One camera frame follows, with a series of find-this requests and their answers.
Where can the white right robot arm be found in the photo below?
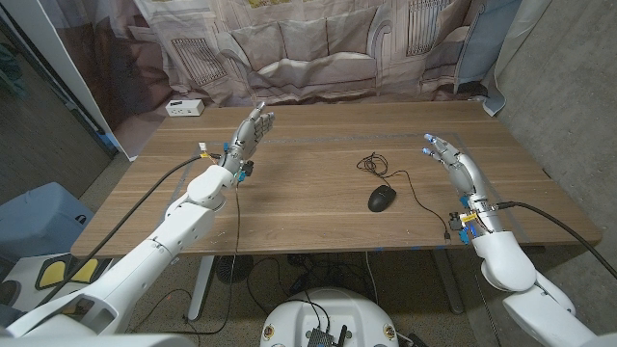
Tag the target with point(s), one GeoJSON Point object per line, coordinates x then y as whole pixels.
{"type": "Point", "coordinates": [506, 265]}

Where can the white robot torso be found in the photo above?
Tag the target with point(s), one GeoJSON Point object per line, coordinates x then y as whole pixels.
{"type": "Point", "coordinates": [96, 341]}

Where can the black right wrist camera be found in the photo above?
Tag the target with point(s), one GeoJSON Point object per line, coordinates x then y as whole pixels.
{"type": "Point", "coordinates": [454, 221]}

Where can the white table leg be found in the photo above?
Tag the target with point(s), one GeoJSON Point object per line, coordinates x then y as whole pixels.
{"type": "Point", "coordinates": [200, 289]}

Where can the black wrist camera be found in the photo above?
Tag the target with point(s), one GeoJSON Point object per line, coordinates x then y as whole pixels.
{"type": "Point", "coordinates": [247, 168]}
{"type": "Point", "coordinates": [454, 221]}

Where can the white base with yellow pads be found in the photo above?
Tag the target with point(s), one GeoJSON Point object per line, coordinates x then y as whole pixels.
{"type": "Point", "coordinates": [53, 272]}

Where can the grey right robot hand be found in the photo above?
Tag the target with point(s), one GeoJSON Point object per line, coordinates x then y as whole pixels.
{"type": "Point", "coordinates": [465, 178]}

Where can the blue-grey plastic bin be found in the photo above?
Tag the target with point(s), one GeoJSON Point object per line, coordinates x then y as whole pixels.
{"type": "Point", "coordinates": [38, 221]}

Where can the white cloth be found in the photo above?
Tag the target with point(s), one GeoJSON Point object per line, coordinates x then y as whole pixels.
{"type": "Point", "coordinates": [516, 29]}

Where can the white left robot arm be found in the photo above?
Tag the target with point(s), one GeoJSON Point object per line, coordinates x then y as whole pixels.
{"type": "Point", "coordinates": [144, 260]}

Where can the blue cloth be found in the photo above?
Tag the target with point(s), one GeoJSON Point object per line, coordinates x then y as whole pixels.
{"type": "Point", "coordinates": [482, 43]}

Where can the grey table leg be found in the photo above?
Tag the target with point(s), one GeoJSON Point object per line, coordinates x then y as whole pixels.
{"type": "Point", "coordinates": [448, 284]}

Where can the white power strip box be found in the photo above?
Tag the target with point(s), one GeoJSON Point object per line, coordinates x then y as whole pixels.
{"type": "Point", "coordinates": [184, 108]}

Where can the white partition board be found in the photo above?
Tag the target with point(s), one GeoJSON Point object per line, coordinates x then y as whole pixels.
{"type": "Point", "coordinates": [62, 62]}

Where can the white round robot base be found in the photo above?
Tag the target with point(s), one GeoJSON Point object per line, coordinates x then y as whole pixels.
{"type": "Point", "coordinates": [299, 318]}

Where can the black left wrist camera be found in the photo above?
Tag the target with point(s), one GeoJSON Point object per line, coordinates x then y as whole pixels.
{"type": "Point", "coordinates": [247, 168]}

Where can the round black floor fan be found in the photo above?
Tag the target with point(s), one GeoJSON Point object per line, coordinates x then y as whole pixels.
{"type": "Point", "coordinates": [226, 270]}

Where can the black computer mouse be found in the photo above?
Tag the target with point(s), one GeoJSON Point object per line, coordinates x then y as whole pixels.
{"type": "Point", "coordinates": [382, 198]}

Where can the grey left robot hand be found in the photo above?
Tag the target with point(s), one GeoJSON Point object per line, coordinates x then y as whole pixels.
{"type": "Point", "coordinates": [248, 140]}

